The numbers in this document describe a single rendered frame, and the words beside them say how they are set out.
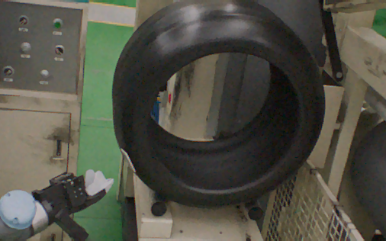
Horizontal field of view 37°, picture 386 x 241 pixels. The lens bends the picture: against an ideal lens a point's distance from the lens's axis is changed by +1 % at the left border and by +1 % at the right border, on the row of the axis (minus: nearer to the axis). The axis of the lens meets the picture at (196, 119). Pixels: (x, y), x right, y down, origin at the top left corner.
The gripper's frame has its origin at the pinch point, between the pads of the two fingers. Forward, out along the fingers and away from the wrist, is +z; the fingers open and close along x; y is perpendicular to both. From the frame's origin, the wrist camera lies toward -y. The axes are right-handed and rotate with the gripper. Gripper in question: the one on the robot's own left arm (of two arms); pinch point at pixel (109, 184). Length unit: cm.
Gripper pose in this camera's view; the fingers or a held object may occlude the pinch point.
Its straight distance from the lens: 150.5
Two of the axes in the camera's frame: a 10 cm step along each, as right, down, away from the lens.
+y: -2.1, -9.4, -2.8
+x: -7.2, -0.5, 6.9
